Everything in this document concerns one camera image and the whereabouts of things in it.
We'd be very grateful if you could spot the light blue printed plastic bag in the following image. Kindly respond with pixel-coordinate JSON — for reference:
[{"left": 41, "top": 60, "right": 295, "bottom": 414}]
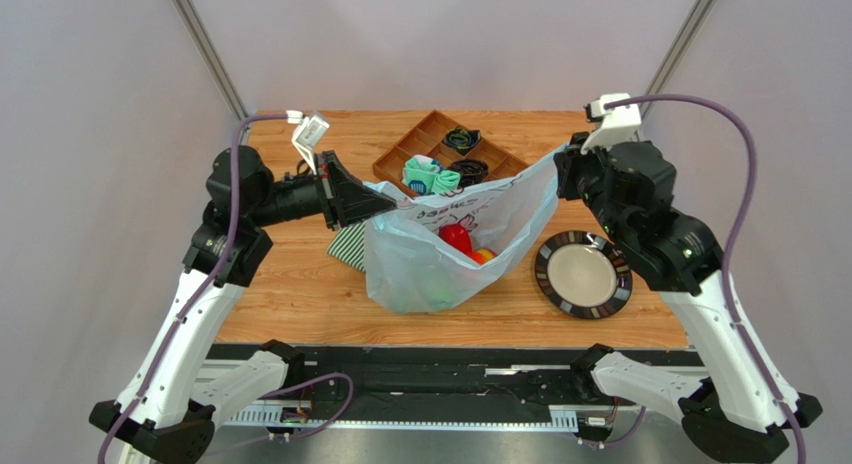
[{"left": 364, "top": 153, "right": 558, "bottom": 314}]

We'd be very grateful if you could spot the red bell pepper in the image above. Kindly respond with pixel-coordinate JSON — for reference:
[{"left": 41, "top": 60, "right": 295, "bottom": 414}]
[{"left": 438, "top": 223, "right": 473, "bottom": 255}]

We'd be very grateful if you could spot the red apple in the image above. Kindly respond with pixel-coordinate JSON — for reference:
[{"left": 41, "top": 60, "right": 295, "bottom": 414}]
[{"left": 468, "top": 248, "right": 497, "bottom": 265}]

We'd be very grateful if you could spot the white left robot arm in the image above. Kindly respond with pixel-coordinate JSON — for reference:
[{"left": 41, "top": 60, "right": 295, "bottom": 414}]
[{"left": 89, "top": 146, "right": 396, "bottom": 463}]

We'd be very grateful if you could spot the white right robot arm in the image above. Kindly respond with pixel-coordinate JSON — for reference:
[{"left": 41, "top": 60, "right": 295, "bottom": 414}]
[{"left": 554, "top": 132, "right": 822, "bottom": 463}]

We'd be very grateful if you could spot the green white striped cloth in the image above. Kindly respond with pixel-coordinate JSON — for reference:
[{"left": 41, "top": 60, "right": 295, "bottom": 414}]
[{"left": 327, "top": 223, "right": 365, "bottom": 273}]

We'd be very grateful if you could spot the teal white sock pair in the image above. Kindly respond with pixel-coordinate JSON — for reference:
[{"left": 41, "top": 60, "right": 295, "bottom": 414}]
[{"left": 402, "top": 155, "right": 461, "bottom": 196}]

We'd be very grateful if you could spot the black round plate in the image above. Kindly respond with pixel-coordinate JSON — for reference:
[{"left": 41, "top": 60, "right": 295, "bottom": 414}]
[{"left": 534, "top": 230, "right": 633, "bottom": 320}]

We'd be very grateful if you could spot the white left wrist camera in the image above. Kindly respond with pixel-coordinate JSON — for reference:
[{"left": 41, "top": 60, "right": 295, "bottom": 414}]
[{"left": 285, "top": 110, "right": 330, "bottom": 174}]

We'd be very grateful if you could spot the black hair ties bundle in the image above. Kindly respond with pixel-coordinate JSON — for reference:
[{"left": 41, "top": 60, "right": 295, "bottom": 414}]
[{"left": 447, "top": 158, "right": 490, "bottom": 189}]

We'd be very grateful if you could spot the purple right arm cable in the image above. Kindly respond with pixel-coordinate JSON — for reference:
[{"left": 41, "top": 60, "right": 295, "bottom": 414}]
[{"left": 576, "top": 93, "right": 808, "bottom": 464}]

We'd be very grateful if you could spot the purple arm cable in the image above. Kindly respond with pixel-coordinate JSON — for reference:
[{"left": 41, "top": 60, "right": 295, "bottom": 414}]
[
  {"left": 97, "top": 112, "right": 357, "bottom": 464},
  {"left": 576, "top": 93, "right": 808, "bottom": 464}
]

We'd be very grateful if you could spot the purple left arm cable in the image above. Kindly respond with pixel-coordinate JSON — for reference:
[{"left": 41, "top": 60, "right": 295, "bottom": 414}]
[{"left": 97, "top": 112, "right": 357, "bottom": 464}]

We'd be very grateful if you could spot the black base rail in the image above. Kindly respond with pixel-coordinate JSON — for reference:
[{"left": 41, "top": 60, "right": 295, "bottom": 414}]
[{"left": 206, "top": 343, "right": 707, "bottom": 433}]

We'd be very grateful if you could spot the right aluminium frame post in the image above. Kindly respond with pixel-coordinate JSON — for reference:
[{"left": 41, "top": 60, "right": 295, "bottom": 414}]
[{"left": 645, "top": 0, "right": 718, "bottom": 94}]

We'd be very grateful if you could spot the aluminium frame post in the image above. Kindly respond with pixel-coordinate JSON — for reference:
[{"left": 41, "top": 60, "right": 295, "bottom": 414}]
[
  {"left": 645, "top": 0, "right": 718, "bottom": 94},
  {"left": 172, "top": 0, "right": 248, "bottom": 120}
]

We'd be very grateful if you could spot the left aluminium frame post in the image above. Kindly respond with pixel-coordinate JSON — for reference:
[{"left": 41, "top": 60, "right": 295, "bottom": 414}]
[{"left": 172, "top": 0, "right": 248, "bottom": 120}]

